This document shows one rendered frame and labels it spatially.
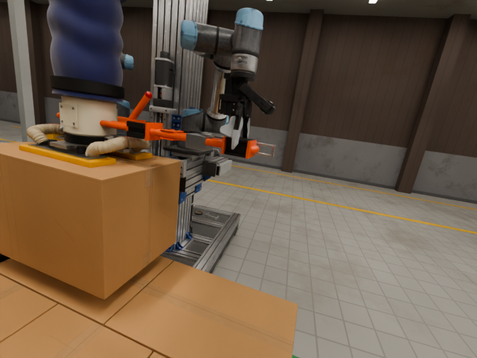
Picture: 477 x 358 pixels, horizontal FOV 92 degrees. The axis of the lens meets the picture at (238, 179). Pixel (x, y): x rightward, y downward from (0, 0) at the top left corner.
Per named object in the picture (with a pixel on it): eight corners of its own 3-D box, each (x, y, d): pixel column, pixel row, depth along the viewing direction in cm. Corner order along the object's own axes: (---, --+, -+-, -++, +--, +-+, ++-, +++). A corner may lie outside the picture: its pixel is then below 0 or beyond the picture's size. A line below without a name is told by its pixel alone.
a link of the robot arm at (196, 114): (181, 129, 140) (182, 106, 137) (203, 131, 143) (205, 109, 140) (179, 131, 129) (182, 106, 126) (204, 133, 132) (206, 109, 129)
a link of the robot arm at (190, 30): (187, 25, 104) (180, 8, 62) (211, 30, 107) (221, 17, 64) (186, 54, 110) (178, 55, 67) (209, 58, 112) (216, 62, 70)
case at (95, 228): (-16, 246, 89) (-34, 144, 79) (81, 212, 126) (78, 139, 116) (104, 300, 73) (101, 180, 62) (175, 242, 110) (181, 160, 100)
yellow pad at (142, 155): (72, 146, 99) (71, 134, 98) (93, 145, 108) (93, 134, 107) (135, 160, 89) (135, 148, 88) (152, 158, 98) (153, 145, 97)
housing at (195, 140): (184, 147, 72) (185, 133, 70) (195, 145, 78) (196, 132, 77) (204, 151, 70) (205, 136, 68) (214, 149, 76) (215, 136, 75)
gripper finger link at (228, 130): (217, 147, 67) (225, 117, 68) (236, 150, 65) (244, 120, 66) (214, 143, 64) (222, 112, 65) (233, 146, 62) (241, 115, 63)
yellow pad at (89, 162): (18, 150, 81) (17, 136, 80) (49, 148, 91) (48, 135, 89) (90, 168, 71) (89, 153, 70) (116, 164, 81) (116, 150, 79)
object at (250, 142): (220, 153, 67) (222, 136, 66) (229, 151, 74) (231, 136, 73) (248, 158, 65) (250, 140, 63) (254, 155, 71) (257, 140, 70)
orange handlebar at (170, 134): (34, 116, 92) (33, 106, 91) (101, 118, 120) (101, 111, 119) (255, 157, 65) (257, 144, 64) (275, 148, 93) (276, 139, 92)
